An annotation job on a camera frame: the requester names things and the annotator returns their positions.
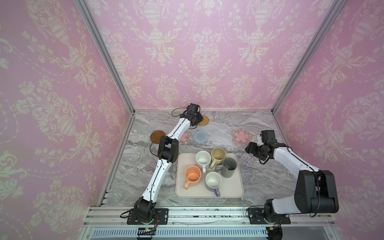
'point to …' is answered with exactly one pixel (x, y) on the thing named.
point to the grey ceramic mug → (228, 168)
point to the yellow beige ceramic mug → (217, 155)
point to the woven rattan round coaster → (204, 122)
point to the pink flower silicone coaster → (185, 138)
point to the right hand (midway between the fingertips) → (251, 150)
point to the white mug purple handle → (213, 180)
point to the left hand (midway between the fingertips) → (202, 117)
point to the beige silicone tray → (232, 187)
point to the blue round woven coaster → (200, 137)
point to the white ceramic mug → (203, 160)
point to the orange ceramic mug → (192, 175)
